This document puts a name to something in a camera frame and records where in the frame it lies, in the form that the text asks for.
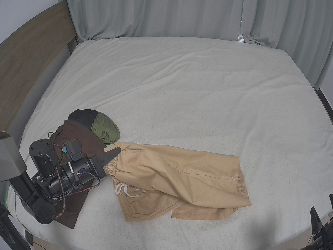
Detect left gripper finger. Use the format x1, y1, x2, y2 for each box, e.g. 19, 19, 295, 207
103, 147, 122, 166

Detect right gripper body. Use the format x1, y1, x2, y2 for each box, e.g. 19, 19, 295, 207
313, 222, 333, 244

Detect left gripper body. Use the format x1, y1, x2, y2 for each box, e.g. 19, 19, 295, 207
63, 154, 108, 189

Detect tan shorts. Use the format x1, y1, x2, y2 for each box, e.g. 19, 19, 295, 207
104, 141, 252, 222

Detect bed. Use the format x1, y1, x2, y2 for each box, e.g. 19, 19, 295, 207
0, 0, 333, 250

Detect green garment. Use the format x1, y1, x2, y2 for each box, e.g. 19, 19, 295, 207
91, 113, 121, 146

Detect dark brown garment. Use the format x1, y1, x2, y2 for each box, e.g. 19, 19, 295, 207
48, 120, 108, 230

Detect black garment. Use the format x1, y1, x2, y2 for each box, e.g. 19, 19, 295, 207
68, 109, 99, 131

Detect grey-green curtain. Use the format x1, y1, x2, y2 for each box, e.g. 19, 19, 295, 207
63, 0, 246, 43
241, 0, 333, 88

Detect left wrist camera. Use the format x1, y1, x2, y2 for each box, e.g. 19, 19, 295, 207
62, 139, 84, 161

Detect black cable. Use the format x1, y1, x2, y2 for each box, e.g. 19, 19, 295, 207
31, 240, 52, 250

